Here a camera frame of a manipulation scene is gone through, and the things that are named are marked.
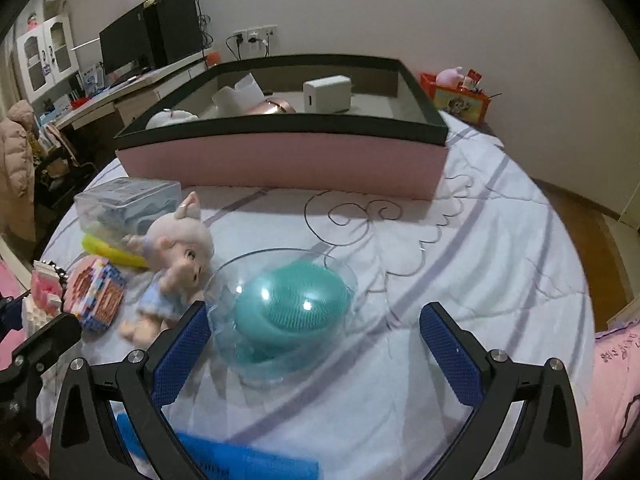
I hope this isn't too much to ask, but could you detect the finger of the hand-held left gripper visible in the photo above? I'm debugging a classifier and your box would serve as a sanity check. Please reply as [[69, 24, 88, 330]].
[[0, 296, 26, 333], [0, 312, 82, 401]]

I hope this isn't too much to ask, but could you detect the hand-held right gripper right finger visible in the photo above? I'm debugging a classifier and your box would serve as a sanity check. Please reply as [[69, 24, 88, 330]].
[[419, 302, 586, 480]]

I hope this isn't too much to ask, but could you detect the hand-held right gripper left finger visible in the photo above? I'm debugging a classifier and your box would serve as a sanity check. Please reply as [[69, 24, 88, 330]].
[[50, 301, 213, 480]]

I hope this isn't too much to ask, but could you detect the yellow highlighter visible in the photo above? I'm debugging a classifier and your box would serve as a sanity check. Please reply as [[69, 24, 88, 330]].
[[81, 234, 148, 268]]

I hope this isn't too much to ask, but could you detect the teal brush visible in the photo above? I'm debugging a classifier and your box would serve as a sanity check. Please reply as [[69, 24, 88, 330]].
[[205, 248, 359, 386]]

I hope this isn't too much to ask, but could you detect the pink box with black rim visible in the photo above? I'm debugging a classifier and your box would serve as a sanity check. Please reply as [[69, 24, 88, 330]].
[[114, 54, 449, 202]]

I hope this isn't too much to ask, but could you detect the pink and blue block cube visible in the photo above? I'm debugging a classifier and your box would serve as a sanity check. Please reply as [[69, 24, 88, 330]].
[[64, 255, 126, 333]]

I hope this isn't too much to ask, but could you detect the white striped quilted cloth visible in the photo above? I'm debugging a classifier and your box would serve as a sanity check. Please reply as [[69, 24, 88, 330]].
[[32, 110, 596, 480]]

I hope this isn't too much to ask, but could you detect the pig-eared doll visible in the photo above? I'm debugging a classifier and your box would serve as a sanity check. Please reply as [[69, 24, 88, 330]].
[[118, 191, 216, 346]]

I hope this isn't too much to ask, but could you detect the blue comb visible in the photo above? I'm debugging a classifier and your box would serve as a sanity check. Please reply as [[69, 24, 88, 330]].
[[116, 412, 321, 480]]

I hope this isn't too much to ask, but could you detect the black desk chair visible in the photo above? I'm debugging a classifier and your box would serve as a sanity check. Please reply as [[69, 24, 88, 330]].
[[37, 150, 98, 206]]

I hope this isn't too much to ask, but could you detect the clear plastic box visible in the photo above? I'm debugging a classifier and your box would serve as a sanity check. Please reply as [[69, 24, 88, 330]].
[[74, 177, 182, 241]]

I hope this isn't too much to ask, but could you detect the pink down jacket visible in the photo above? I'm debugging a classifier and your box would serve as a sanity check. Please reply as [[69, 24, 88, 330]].
[[0, 100, 38, 243]]

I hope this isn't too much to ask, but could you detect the pink quilt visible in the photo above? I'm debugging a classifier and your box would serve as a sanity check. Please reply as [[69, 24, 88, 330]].
[[575, 317, 640, 480]]

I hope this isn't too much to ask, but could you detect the white animal figure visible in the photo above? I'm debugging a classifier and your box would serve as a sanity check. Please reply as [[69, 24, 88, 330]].
[[145, 108, 199, 130]]

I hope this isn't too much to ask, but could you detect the beige curtain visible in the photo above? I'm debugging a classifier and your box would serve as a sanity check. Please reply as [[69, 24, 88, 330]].
[[0, 25, 26, 121]]

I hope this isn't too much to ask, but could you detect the blue printed box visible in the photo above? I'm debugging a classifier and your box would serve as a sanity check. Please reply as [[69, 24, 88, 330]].
[[82, 62, 103, 95]]

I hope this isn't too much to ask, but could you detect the orange toy crate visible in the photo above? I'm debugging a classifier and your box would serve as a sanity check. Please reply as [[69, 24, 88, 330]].
[[419, 71, 493, 126]]

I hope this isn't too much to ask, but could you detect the white glass-door cabinet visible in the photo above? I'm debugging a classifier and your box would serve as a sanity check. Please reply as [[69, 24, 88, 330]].
[[15, 14, 81, 103]]

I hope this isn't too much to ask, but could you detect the white desk with drawers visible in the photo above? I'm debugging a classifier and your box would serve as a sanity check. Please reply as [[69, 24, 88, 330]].
[[52, 50, 211, 136]]

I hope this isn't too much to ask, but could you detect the black keyboard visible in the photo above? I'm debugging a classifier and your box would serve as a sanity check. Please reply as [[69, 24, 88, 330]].
[[107, 71, 151, 86]]

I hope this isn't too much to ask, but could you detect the rose gold cup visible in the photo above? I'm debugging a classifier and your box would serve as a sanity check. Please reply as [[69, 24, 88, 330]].
[[250, 99, 297, 116]]

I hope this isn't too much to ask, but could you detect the pink plush toy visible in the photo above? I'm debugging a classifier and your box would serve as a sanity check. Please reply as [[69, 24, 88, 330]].
[[435, 66, 466, 87]]

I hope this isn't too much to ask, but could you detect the white charger block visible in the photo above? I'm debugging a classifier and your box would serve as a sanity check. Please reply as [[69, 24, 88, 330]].
[[302, 75, 352, 115]]

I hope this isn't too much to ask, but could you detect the black computer monitor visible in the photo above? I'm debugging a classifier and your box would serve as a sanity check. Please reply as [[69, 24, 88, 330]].
[[98, 2, 156, 78]]

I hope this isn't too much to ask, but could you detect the black computer tower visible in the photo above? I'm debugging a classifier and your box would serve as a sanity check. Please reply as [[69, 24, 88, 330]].
[[143, 0, 203, 67]]

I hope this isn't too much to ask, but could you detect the white wall socket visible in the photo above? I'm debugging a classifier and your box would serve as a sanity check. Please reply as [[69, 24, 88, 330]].
[[234, 25, 278, 45]]

